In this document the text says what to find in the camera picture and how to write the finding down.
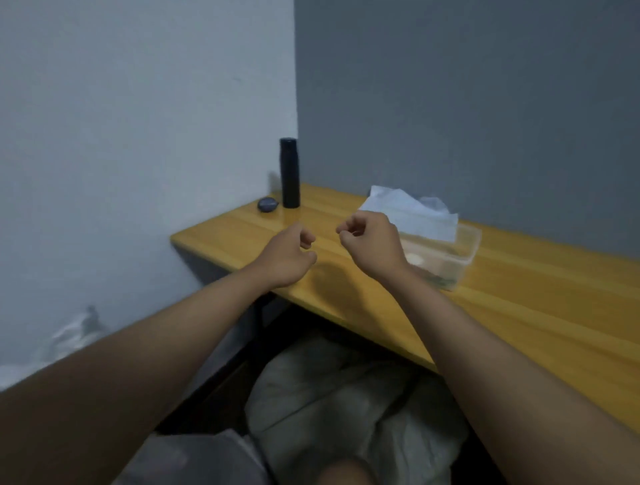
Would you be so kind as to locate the person's right hand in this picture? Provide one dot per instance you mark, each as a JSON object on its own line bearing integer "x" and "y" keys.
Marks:
{"x": 375, "y": 245}

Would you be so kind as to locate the person's left hand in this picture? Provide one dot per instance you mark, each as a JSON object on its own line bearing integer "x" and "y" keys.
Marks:
{"x": 287, "y": 260}

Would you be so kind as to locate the grey woven sack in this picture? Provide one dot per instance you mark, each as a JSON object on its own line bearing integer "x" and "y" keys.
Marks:
{"x": 310, "y": 394}

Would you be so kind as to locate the white bag with red print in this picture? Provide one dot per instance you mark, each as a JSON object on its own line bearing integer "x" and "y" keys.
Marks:
{"x": 75, "y": 335}

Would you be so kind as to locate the person's right forearm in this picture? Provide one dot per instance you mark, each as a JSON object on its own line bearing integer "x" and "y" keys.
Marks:
{"x": 510, "y": 389}

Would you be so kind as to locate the person's left forearm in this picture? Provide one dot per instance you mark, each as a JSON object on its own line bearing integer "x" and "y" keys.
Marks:
{"x": 115, "y": 380}

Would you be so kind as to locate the person's right leg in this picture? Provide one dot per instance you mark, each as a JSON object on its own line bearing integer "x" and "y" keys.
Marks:
{"x": 350, "y": 472}

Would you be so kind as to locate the small dark round case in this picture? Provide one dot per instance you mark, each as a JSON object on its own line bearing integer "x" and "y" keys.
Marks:
{"x": 268, "y": 205}

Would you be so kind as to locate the black cylindrical bottle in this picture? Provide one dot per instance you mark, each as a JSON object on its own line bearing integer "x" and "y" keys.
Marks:
{"x": 290, "y": 175}

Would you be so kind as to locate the yellow wooden desk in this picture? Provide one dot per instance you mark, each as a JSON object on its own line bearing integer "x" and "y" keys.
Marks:
{"x": 525, "y": 280}

